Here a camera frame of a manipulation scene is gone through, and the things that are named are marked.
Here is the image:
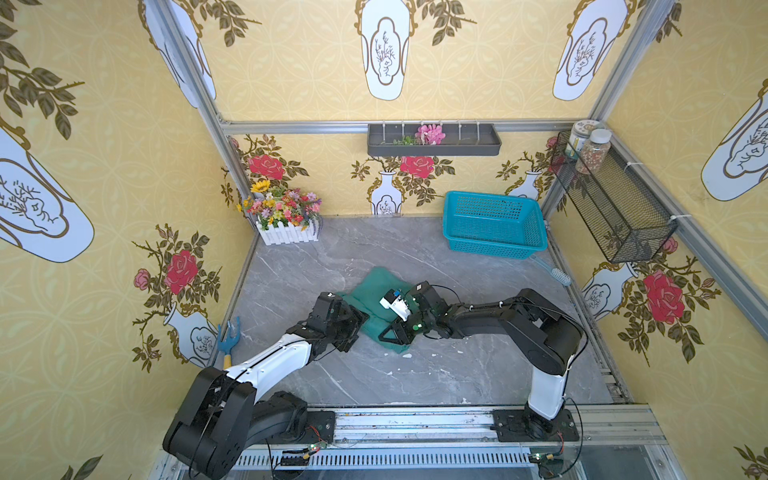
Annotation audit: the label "green long pants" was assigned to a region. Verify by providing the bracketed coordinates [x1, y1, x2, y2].
[340, 266, 413, 354]

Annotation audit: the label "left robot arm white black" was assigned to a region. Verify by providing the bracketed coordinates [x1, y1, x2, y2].
[162, 297, 369, 479]

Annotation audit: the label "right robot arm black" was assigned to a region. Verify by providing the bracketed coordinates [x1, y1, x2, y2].
[379, 282, 588, 443]

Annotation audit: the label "teal plastic basket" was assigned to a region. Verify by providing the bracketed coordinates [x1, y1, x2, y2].
[443, 191, 548, 260]

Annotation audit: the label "flower box white fence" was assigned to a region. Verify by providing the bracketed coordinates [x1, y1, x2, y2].
[237, 180, 322, 246]

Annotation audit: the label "pink artificial flower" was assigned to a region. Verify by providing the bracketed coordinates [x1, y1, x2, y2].
[415, 124, 446, 145]

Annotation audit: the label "jar with colourful beads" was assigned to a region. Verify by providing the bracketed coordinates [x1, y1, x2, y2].
[576, 128, 612, 174]

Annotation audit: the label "jar with yellow label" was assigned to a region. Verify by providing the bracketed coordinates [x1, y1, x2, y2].
[565, 119, 602, 158]

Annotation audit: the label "toy rake yellow handle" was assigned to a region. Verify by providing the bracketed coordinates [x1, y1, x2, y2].
[217, 316, 241, 370]

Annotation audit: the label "small brush clear handle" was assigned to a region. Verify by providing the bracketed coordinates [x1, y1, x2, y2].
[529, 254, 572, 287]

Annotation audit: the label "dark grey wall shelf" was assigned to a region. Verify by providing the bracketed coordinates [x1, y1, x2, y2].
[367, 121, 502, 157]

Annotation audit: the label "black wire mesh basket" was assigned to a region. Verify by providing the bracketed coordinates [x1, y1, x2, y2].
[551, 131, 678, 263]

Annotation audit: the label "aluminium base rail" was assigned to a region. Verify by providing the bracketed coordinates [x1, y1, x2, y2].
[149, 406, 685, 480]

